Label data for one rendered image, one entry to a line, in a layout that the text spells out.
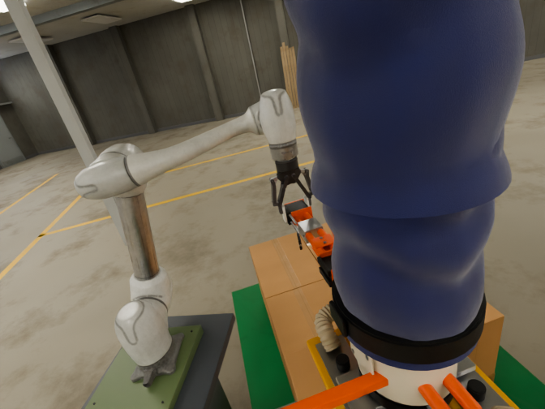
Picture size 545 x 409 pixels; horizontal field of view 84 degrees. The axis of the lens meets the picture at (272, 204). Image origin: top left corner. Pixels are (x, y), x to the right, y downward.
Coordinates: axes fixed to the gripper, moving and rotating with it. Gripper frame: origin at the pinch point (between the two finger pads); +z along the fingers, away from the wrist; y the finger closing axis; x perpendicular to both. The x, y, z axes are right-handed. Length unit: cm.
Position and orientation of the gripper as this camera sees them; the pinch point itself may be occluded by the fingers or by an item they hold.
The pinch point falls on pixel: (296, 211)
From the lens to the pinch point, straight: 108.0
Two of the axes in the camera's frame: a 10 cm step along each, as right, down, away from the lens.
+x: -2.3, -3.8, 8.9
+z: 2.0, 8.8, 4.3
